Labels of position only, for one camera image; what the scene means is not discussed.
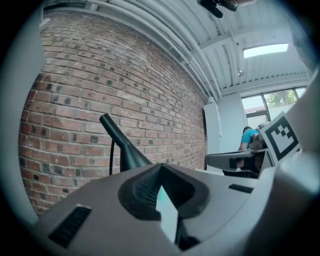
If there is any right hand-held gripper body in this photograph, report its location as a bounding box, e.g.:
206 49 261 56
258 66 320 173

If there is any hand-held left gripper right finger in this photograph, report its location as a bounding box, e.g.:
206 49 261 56
162 163 261 256

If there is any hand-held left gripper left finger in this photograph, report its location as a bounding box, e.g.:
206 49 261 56
33 163 181 256

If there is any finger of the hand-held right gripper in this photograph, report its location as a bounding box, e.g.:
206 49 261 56
204 148 268 175

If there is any black desk lamp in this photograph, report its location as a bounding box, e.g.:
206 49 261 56
99 113 154 176

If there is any white cupboard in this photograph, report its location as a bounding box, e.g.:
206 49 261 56
203 94 248 173

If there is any dark-framed window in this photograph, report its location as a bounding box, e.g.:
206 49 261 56
240 87 308 124

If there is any rectangular ceiling light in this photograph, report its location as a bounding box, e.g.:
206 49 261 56
242 43 290 59

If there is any bundle of white ceiling pipes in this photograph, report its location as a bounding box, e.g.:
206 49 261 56
43 0 222 101

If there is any person's head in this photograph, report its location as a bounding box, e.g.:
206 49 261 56
224 0 260 7

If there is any black head-worn camera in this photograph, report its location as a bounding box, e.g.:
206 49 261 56
198 0 238 19

